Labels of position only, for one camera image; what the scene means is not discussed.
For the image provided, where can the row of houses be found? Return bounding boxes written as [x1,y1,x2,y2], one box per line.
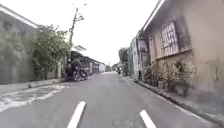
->
[71,44,108,76]

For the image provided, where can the robot's own part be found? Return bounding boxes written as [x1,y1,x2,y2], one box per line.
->
[139,109,157,128]
[66,100,87,128]

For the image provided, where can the grey building with white eave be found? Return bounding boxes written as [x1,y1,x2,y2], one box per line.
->
[0,3,41,84]

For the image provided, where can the tree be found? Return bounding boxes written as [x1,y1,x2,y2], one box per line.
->
[118,47,129,66]

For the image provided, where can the green metal gate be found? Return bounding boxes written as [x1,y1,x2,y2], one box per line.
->
[126,36,141,81]

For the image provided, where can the green bushes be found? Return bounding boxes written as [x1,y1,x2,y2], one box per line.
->
[0,24,71,83]

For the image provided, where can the concrete pavement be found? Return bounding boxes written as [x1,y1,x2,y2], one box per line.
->
[0,78,66,96]

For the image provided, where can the beige building with barred window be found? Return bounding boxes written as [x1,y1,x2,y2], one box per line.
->
[136,0,224,104]

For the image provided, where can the utility pole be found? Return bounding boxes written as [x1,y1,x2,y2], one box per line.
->
[66,6,85,79]

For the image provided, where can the plants along wall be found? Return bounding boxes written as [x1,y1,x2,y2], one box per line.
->
[143,59,198,96]

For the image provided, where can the concrete kerb strip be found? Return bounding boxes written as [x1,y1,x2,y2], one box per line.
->
[121,75,224,127]

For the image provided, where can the parked motorcycles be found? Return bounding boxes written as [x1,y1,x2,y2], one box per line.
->
[64,64,91,83]

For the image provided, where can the grey asphalt road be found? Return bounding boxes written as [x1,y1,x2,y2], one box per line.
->
[0,71,224,128]

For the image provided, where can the vehicle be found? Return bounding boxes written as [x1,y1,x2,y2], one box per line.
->
[115,65,122,76]

